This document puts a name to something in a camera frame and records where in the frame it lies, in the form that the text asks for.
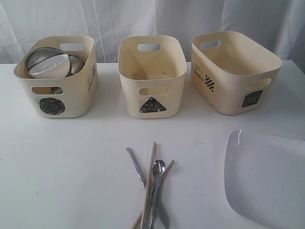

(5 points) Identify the wooden chopstick long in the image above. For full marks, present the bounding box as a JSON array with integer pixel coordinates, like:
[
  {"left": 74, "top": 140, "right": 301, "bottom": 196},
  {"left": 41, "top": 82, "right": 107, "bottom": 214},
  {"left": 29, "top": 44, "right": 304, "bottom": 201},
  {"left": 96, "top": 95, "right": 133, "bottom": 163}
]
[{"left": 140, "top": 142, "right": 156, "bottom": 229}]

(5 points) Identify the white square plate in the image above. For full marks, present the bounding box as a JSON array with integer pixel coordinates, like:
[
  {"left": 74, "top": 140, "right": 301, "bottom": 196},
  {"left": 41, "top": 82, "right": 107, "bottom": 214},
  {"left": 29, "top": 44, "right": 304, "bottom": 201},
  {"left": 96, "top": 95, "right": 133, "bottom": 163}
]
[{"left": 224, "top": 129, "right": 305, "bottom": 229}]

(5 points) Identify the cream bin square mark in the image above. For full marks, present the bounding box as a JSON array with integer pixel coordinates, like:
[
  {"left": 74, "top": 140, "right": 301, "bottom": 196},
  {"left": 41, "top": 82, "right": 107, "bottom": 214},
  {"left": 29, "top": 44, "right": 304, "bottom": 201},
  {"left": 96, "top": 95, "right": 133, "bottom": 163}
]
[{"left": 191, "top": 31, "right": 283, "bottom": 115}]

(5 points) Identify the wooden chopstick short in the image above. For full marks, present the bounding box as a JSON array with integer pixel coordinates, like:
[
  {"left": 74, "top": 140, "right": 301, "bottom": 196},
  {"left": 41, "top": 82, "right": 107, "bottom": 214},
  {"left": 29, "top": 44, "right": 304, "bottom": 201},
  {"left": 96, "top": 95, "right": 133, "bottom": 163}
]
[{"left": 132, "top": 159, "right": 174, "bottom": 229}]

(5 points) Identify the cream bin circle mark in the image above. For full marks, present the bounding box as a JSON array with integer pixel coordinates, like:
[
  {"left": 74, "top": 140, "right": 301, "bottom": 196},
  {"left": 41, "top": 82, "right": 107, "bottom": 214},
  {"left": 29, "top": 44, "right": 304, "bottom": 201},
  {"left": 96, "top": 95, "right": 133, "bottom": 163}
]
[{"left": 14, "top": 35, "right": 98, "bottom": 118}]

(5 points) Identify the stainless steel bowl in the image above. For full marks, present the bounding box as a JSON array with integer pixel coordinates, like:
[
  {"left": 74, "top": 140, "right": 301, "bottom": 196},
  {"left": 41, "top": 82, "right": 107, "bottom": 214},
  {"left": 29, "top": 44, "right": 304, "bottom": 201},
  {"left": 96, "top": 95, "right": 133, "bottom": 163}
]
[{"left": 25, "top": 47, "right": 66, "bottom": 73}]

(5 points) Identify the white ceramic bowl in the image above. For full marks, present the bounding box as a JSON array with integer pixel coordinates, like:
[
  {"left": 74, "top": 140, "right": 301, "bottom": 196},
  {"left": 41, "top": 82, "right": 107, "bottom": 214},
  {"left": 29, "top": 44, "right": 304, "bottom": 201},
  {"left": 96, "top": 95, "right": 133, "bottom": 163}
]
[{"left": 28, "top": 54, "right": 71, "bottom": 79}]

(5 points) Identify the cream bin triangle mark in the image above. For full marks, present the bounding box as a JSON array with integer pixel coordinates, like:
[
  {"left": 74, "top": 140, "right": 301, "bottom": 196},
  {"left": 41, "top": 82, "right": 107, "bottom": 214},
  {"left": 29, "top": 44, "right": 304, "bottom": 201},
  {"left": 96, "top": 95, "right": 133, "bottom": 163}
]
[{"left": 118, "top": 35, "right": 187, "bottom": 119}]

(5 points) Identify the steel table knife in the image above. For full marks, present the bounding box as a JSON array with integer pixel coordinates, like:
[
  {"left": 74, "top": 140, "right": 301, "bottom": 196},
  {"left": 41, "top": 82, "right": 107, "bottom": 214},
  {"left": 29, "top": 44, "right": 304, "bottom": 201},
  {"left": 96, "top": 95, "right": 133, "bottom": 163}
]
[{"left": 126, "top": 147, "right": 174, "bottom": 229}]

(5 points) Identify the steel mug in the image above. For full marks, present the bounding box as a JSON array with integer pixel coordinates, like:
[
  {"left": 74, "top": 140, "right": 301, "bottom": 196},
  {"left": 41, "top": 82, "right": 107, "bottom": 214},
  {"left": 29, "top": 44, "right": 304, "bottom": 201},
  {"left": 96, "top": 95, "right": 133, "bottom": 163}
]
[
  {"left": 68, "top": 55, "right": 84, "bottom": 76},
  {"left": 50, "top": 87, "right": 63, "bottom": 94}
]

